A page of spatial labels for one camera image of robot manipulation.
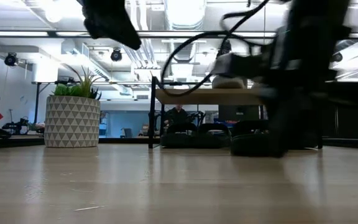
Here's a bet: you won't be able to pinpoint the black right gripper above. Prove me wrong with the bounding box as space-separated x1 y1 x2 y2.
253 55 338 158

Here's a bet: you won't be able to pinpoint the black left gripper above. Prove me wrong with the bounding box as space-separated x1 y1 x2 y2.
81 0 143 51

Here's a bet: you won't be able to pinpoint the grey slide sandal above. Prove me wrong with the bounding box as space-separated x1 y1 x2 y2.
211 76 249 90

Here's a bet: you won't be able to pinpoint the long ceiling light bar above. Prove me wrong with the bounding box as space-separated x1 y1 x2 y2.
0 29 358 40

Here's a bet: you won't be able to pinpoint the person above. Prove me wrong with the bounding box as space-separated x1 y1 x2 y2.
163 105 194 126

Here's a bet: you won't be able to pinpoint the green plant in patterned pot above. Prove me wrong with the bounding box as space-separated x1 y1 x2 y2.
44 64 102 149

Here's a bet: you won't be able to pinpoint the black background equipment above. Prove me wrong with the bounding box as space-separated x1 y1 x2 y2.
1 116 45 136

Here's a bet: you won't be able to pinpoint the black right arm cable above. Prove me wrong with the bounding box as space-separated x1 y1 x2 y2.
159 0 272 98

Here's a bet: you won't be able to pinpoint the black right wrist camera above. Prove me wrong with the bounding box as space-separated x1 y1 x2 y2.
211 52 260 78

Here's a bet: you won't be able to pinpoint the wooden shelf with black frame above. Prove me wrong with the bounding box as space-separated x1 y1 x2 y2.
147 75 324 150

